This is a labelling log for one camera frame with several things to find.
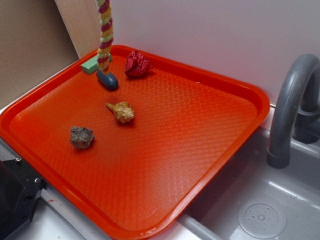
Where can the tan conch seashell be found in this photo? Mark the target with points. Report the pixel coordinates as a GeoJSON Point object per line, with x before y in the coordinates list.
{"type": "Point", "coordinates": [122, 111]}

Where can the orange plastic tray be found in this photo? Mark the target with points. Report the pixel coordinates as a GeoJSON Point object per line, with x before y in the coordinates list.
{"type": "Point", "coordinates": [137, 177]}

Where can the crumpled red paper ball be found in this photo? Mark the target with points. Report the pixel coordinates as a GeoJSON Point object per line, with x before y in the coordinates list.
{"type": "Point", "coordinates": [137, 65]}

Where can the dark grey oval stone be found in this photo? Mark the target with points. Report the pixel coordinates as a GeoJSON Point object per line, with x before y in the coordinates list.
{"type": "Point", "coordinates": [109, 81]}

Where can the grey brown rough rock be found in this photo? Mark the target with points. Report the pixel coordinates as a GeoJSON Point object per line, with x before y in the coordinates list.
{"type": "Point", "coordinates": [81, 137]}

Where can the green rectangular block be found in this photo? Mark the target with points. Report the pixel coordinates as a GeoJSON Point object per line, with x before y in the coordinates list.
{"type": "Point", "coordinates": [98, 62]}

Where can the light wooden board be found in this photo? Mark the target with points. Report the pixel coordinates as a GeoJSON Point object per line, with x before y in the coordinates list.
{"type": "Point", "coordinates": [82, 21]}

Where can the grey curved faucet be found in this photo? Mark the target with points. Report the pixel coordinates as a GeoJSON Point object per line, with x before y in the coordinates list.
{"type": "Point", "coordinates": [297, 112]}

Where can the round grey sink drain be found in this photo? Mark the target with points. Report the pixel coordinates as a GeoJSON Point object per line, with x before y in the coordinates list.
{"type": "Point", "coordinates": [262, 219]}

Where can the grey plastic sink basin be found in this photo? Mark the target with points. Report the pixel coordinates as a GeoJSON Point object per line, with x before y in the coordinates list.
{"type": "Point", "coordinates": [213, 215]}

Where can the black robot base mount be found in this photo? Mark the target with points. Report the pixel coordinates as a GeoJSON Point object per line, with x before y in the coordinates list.
{"type": "Point", "coordinates": [20, 190]}

